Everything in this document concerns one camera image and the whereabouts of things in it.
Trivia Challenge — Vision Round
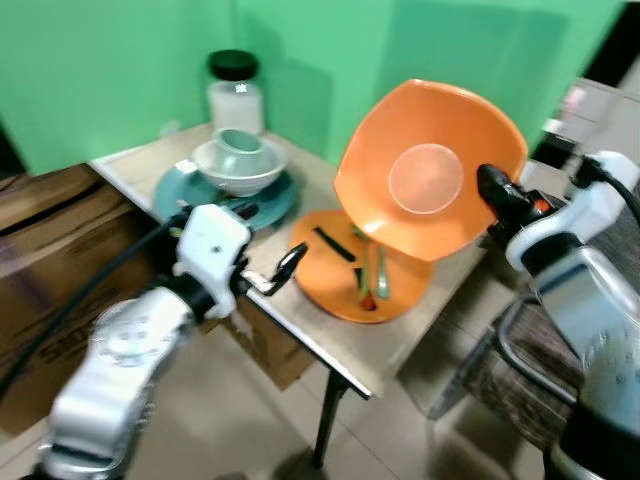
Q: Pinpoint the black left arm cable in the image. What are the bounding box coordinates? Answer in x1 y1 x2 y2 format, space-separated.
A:
0 214 189 401

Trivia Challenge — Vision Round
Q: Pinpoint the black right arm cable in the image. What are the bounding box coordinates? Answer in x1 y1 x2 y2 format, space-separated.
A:
574 158 640 219

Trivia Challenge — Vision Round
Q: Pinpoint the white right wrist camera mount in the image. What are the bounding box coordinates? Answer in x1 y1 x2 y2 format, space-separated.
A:
505 151 640 273

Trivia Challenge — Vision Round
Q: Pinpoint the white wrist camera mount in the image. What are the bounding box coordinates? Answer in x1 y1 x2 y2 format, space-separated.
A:
505 151 640 273
172 203 253 293

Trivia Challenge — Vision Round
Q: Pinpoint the pale green cup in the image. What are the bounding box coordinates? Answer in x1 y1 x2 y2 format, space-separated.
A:
216 127 269 171

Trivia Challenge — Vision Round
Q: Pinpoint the light green spoon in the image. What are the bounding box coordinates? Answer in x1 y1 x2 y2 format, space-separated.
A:
374 245 392 300

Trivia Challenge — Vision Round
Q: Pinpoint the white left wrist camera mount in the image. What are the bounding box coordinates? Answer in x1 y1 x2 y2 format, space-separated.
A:
172 203 253 293

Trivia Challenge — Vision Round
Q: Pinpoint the green backdrop screen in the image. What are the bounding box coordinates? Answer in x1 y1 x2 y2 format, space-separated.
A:
0 0 627 177

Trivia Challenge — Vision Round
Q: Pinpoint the small brown cardboard box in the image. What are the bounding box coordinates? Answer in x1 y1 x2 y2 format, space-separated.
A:
222 298 317 392

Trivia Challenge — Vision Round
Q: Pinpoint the black chopstick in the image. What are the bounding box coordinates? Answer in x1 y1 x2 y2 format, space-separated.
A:
311 226 360 264

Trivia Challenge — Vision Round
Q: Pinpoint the orange square-rimmed plate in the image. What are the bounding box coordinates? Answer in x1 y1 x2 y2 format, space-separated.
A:
333 79 529 263

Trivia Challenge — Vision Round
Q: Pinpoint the beige table with black legs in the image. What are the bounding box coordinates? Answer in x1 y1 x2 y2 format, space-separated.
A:
88 120 546 471

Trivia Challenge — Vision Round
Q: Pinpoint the teal plate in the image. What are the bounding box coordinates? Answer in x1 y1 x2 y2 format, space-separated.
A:
152 160 299 234

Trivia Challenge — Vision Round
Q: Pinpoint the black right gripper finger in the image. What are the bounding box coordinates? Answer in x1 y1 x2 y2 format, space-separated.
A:
476 163 523 217

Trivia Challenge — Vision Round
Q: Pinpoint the green fork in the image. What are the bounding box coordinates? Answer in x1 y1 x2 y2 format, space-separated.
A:
349 225 372 293

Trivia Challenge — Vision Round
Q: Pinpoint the white cabinet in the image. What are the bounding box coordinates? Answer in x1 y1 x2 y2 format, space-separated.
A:
543 74 640 173

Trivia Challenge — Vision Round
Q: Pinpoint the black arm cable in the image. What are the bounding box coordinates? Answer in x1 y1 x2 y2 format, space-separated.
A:
0 214 189 401
574 158 640 219

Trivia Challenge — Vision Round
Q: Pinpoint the large brown cardboard box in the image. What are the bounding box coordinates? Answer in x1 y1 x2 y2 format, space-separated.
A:
0 163 176 437

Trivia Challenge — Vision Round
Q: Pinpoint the clear jar with black lid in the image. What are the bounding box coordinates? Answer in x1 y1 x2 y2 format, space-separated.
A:
206 49 265 137

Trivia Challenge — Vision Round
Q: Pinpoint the white bowl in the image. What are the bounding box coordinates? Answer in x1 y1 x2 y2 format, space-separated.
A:
190 136 290 198

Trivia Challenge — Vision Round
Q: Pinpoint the orange round plate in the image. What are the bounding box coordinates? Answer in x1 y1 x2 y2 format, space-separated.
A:
289 209 435 324

